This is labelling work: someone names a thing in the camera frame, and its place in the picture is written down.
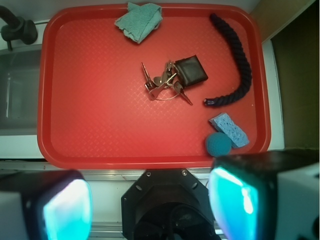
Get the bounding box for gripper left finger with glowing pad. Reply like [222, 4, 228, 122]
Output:
[0, 170, 93, 240]

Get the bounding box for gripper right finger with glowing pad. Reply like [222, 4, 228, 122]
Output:
[208, 149, 320, 240]

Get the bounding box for teal blue cloth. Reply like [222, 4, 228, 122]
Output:
[114, 2, 163, 44]

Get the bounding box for teal knitted ball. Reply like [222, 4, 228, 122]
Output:
[205, 132, 232, 158]

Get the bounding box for light blue sponge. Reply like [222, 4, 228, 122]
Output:
[208, 112, 250, 149]

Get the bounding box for red plastic tray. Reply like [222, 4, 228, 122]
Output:
[37, 3, 271, 169]

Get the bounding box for grey plastic sink basin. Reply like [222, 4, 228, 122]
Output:
[0, 49, 41, 136]

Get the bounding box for black leather key pouch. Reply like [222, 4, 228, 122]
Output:
[173, 55, 209, 88]

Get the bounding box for metal key bunch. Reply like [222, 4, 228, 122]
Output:
[141, 61, 193, 106]

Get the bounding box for brown cardboard panel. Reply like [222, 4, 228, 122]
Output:
[250, 0, 320, 150]

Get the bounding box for grey sink faucet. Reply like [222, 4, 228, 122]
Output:
[0, 5, 38, 52]

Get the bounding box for aluminium rail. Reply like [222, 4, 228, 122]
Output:
[0, 159, 211, 181]

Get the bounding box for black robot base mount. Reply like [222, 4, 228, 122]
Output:
[121, 168, 220, 240]

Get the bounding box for dark blue braided rope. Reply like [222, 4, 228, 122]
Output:
[203, 13, 253, 108]

